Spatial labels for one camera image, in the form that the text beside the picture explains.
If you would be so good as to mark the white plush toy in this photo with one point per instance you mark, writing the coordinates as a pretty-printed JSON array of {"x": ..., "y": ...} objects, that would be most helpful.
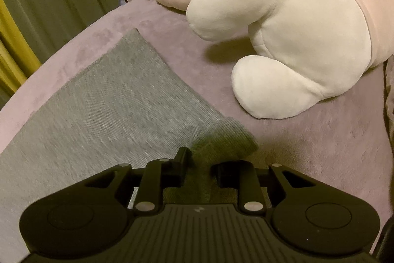
[{"x": 295, "y": 41}]

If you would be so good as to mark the grey knit pants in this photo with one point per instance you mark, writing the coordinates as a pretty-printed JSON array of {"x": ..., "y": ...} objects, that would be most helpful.
[{"x": 117, "y": 102}]

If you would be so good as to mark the yellow curtain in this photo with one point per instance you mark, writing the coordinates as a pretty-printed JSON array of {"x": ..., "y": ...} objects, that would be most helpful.
[{"x": 15, "y": 47}]

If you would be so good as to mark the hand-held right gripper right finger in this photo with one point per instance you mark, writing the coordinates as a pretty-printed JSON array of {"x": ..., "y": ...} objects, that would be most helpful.
[{"x": 222, "y": 173}]

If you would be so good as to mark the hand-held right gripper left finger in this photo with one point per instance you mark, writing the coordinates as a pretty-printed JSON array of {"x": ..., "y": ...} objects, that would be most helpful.
[{"x": 182, "y": 165}]

